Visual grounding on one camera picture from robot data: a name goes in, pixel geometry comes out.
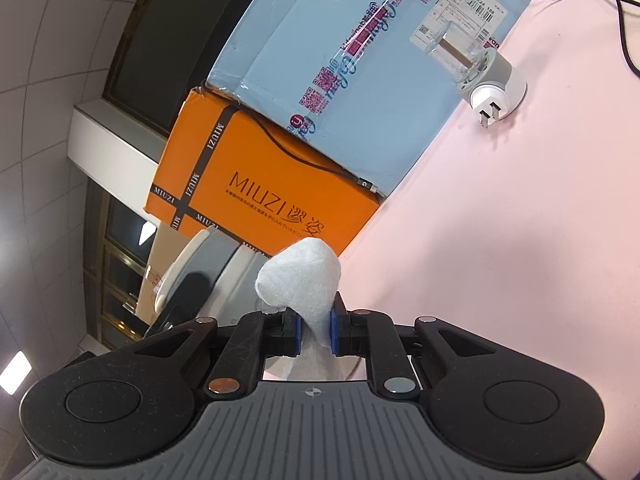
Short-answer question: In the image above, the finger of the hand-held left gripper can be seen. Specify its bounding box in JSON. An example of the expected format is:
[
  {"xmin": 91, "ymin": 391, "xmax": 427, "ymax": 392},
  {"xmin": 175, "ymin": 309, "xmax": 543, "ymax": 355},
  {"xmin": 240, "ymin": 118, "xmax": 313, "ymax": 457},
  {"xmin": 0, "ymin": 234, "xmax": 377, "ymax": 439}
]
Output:
[{"xmin": 144, "ymin": 271, "xmax": 222, "ymax": 337}]

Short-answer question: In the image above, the thin black cable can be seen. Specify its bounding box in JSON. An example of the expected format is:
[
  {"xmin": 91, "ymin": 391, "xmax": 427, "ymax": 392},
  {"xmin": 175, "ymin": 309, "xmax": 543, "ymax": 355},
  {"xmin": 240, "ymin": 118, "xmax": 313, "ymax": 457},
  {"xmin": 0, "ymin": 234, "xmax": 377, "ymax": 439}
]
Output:
[{"xmin": 472, "ymin": 0, "xmax": 640, "ymax": 74}]

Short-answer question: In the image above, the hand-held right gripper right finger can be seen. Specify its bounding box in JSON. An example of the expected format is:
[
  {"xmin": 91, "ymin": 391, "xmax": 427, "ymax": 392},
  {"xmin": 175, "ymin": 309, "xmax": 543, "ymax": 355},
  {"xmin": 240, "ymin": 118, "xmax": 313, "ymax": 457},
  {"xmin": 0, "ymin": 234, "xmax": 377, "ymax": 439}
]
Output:
[{"xmin": 330, "ymin": 292, "xmax": 502, "ymax": 402}]

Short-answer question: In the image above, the ceiling light panel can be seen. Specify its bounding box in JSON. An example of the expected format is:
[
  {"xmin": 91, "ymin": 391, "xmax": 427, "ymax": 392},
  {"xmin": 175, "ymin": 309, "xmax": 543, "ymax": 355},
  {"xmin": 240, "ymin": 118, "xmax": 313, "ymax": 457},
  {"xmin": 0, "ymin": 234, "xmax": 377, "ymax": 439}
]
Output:
[{"xmin": 0, "ymin": 351, "xmax": 34, "ymax": 397}]

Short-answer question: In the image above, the gold framed window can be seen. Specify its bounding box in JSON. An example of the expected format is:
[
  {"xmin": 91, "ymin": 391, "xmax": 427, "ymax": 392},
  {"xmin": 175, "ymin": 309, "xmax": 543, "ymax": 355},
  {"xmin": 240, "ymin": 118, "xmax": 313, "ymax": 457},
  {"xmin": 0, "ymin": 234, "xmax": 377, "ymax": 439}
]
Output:
[{"xmin": 81, "ymin": 180, "xmax": 167, "ymax": 357}]

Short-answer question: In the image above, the blue taped cardboard box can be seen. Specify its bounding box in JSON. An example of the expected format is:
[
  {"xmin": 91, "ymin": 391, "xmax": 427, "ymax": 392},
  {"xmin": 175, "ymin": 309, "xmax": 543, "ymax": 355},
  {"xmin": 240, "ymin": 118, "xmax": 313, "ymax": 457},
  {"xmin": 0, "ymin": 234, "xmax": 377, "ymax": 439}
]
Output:
[{"xmin": 204, "ymin": 0, "xmax": 572, "ymax": 197}]

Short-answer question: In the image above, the brown cardboard box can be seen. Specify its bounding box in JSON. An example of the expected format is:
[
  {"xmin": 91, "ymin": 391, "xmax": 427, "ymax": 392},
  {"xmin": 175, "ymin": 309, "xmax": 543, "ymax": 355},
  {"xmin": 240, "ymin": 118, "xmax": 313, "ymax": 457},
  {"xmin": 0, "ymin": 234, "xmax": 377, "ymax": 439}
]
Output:
[{"xmin": 132, "ymin": 222, "xmax": 187, "ymax": 327}]

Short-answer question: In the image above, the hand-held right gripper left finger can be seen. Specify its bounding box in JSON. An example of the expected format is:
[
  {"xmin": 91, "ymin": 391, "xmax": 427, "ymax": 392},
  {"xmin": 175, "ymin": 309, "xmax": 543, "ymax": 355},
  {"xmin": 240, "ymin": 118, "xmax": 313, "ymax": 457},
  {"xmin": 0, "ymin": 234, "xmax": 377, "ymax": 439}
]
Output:
[{"xmin": 132, "ymin": 310, "xmax": 304, "ymax": 402}]

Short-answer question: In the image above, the grey and white round container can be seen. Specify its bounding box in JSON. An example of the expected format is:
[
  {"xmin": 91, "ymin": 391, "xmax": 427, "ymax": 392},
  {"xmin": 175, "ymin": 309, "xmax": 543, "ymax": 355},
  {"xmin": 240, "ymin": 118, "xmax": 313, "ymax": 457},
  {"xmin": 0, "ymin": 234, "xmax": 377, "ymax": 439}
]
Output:
[{"xmin": 153, "ymin": 226, "xmax": 273, "ymax": 332}]

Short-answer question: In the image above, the white window ledge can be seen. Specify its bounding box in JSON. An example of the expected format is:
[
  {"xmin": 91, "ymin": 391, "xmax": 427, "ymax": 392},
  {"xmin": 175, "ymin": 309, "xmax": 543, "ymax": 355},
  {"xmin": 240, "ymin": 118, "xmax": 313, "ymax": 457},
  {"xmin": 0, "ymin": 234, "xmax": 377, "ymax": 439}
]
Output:
[{"xmin": 69, "ymin": 103, "xmax": 174, "ymax": 187}]

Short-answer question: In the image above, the orange cardboard box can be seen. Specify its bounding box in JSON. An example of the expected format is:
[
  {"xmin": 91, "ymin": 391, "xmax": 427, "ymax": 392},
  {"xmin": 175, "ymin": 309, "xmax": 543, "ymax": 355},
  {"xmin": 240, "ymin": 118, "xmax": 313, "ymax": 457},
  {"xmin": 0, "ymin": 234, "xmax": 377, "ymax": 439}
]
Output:
[{"xmin": 144, "ymin": 87, "xmax": 382, "ymax": 257}]

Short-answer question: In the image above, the white cleaning cloth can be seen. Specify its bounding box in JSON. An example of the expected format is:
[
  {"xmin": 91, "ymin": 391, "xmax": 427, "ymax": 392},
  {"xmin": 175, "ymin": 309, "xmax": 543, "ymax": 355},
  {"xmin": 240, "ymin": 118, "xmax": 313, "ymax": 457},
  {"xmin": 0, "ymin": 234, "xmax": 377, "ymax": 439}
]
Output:
[{"xmin": 255, "ymin": 238, "xmax": 342, "ymax": 382}]

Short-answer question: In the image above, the dark window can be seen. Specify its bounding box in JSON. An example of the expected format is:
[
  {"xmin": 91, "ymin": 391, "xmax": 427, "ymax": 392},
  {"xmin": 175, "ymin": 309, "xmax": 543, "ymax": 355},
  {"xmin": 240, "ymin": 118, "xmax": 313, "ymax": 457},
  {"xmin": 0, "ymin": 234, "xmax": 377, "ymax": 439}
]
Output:
[{"xmin": 102, "ymin": 0, "xmax": 282, "ymax": 137}]

